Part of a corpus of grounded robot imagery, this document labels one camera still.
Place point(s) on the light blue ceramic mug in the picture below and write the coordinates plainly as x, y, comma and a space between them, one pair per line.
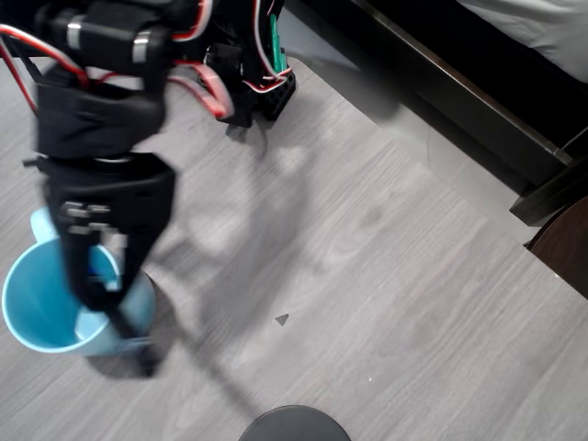
37, 303

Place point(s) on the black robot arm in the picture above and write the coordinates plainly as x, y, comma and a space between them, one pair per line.
101, 119

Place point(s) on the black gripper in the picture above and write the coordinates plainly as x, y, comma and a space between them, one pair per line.
120, 189

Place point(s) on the brown wooden furniture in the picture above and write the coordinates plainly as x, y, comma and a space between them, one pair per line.
569, 248

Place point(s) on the white mattress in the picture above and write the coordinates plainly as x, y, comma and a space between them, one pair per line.
551, 27

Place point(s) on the dark wooden bed frame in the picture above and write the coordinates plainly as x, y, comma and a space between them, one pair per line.
459, 92

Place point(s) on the round black object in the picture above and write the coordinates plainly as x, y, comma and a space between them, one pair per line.
294, 425

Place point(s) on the green circuit board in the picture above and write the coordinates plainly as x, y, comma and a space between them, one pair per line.
277, 46

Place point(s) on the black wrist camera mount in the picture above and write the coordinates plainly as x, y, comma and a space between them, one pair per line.
34, 161

